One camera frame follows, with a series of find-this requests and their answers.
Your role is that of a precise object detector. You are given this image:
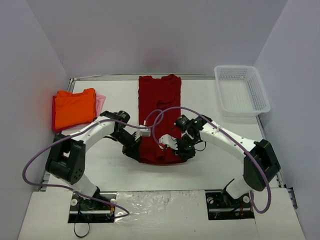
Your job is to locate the dark red t-shirt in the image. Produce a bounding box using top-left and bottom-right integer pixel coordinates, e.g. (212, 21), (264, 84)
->
(138, 74), (184, 165)

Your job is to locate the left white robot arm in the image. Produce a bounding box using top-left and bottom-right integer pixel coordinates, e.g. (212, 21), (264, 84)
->
(45, 110), (142, 209)

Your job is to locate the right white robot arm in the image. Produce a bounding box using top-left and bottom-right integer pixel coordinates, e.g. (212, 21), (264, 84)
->
(173, 115), (281, 207)

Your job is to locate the folded light pink t-shirt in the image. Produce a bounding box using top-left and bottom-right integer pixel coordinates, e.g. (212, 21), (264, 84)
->
(95, 93), (106, 117)

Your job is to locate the folded orange t-shirt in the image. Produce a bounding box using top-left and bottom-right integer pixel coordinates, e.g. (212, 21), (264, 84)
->
(55, 88), (96, 129)

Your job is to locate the white plastic basket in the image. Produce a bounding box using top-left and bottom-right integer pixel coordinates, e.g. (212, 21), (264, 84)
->
(214, 65), (271, 117)

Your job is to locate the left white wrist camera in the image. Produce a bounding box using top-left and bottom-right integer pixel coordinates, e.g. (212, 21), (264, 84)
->
(134, 125), (152, 140)

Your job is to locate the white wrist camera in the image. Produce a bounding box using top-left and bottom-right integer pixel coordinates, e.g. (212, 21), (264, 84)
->
(159, 134), (178, 150)
(134, 125), (152, 140)

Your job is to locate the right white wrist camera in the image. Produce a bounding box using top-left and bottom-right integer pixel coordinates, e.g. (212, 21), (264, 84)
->
(159, 134), (178, 150)

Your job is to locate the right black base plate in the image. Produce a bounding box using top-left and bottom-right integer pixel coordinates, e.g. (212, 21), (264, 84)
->
(205, 190), (255, 221)

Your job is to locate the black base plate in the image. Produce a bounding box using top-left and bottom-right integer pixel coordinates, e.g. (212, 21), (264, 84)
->
(205, 190), (255, 221)
(68, 193), (115, 224)

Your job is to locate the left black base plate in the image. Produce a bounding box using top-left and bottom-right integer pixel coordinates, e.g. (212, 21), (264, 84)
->
(68, 193), (115, 224)

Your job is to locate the aluminium table frame rail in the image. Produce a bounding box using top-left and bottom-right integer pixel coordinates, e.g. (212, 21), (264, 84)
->
(67, 73), (216, 92)

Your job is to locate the thin black cable loop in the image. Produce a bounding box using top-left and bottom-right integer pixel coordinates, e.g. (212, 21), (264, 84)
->
(73, 212), (91, 239)

